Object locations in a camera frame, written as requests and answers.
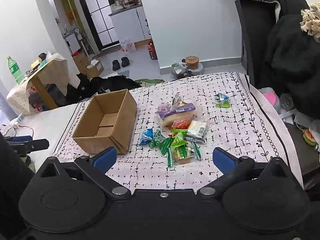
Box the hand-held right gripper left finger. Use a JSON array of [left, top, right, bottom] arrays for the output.
[[35, 147, 131, 201]]

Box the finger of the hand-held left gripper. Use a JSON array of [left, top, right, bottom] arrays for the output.
[[7, 135, 50, 153]]

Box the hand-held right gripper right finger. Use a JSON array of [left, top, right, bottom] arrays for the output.
[[196, 147, 294, 200]]

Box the green strip snack packet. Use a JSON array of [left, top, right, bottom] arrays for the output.
[[191, 142, 202, 160], [160, 137, 173, 167]]

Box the clear cake snack packet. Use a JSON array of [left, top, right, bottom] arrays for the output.
[[174, 146, 196, 165]]

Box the white snack packet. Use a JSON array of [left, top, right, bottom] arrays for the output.
[[185, 120, 209, 143]]

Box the lime green snack packet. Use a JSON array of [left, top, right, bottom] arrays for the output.
[[171, 129, 188, 148]]

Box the dark green patterned snack packet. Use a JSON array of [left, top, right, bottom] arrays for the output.
[[149, 130, 167, 148]]

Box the blue and green snack packet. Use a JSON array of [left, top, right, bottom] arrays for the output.
[[215, 93, 232, 108]]

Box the purple bread packet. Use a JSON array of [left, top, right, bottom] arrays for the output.
[[156, 103, 197, 127]]

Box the white power strip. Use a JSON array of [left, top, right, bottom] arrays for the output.
[[0, 122, 20, 137]]

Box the green soda bottle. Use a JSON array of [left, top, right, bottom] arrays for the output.
[[7, 56, 25, 84]]

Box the black clothing pile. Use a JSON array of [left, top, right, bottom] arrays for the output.
[[66, 72, 105, 105]]

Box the pink plush toy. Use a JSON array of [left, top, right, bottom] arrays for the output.
[[259, 87, 281, 111]]

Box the small cloth-covered side table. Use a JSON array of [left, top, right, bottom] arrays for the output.
[[6, 52, 81, 115]]

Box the black bag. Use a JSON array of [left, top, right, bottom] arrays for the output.
[[99, 76, 143, 92]]

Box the clear plastic bottle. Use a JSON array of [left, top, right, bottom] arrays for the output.
[[279, 93, 297, 112]]

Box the burger toy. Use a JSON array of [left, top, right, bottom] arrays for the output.
[[303, 127, 318, 147]]

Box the green cartoon rug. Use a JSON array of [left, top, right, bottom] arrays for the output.
[[134, 78, 164, 87]]

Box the cardboard box with white paper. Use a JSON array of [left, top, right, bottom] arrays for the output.
[[86, 59, 105, 78]]

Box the white plastic bag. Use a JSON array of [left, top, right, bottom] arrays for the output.
[[294, 105, 320, 132]]

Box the clear plastic container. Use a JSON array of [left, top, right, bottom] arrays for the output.
[[190, 62, 204, 75]]

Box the tall cardboard box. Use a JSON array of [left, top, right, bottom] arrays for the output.
[[72, 51, 90, 73]]

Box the clear plastic bag of items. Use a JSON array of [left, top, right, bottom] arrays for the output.
[[171, 61, 192, 78]]

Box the brown round container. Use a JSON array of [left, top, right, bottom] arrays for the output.
[[185, 56, 200, 70]]

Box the small white cabinet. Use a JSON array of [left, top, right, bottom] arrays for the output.
[[62, 33, 83, 53]]

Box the pink plastic bag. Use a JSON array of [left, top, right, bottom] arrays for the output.
[[120, 39, 136, 53]]

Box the red oil bottle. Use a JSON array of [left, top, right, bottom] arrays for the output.
[[147, 39, 158, 60]]

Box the white standing fan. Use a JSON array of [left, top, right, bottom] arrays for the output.
[[73, 26, 85, 55]]

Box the black coat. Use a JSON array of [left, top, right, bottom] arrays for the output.
[[255, 0, 320, 120]]

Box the black flat panel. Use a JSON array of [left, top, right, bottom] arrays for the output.
[[235, 0, 275, 87]]

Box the white kitchen cabinet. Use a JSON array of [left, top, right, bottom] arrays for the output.
[[109, 5, 152, 46]]

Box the black framed glass door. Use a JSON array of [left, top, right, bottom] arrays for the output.
[[74, 0, 119, 52]]

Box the cream fringed cloth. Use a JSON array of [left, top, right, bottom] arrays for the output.
[[300, 2, 320, 43]]

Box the red cable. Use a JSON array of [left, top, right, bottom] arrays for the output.
[[15, 124, 34, 137]]

